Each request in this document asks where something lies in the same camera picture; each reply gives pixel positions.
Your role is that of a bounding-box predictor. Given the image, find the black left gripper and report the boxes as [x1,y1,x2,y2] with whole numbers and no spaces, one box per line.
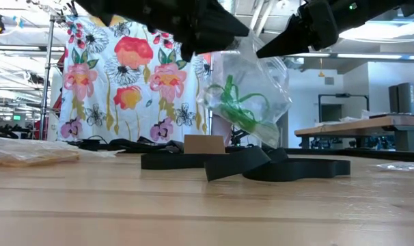
[141,0,251,62]

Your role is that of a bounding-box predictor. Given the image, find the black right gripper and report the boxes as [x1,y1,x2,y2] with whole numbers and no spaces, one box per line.
[256,0,360,59]

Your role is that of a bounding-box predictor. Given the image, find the ceiling light strip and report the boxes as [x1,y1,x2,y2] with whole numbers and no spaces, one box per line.
[281,51,414,61]

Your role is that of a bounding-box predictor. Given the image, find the black tripod stand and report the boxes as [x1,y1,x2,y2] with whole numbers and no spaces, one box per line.
[230,126,249,148]

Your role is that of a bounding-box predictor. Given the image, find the small brown cardboard box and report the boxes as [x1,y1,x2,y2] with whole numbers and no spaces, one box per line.
[183,134,225,154]

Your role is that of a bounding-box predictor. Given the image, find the gray workbench with wooden top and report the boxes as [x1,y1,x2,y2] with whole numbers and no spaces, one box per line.
[294,114,414,151]

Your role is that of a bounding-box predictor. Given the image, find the white floral cloth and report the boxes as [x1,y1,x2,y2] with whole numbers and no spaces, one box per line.
[58,13,215,143]

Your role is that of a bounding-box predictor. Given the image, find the gray upright panels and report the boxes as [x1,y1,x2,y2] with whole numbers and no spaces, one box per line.
[388,81,414,115]

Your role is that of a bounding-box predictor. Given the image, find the stack of clear plastic bags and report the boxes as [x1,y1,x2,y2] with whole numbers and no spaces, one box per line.
[376,161,414,174]

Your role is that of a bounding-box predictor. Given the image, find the yellow hanging cord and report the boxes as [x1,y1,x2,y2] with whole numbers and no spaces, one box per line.
[316,57,326,78]

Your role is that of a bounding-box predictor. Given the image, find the black metal stand frame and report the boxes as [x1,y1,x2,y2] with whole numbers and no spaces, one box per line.
[318,92,370,123]

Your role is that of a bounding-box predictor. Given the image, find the black round corded puck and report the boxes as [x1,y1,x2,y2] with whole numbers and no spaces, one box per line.
[77,138,102,151]

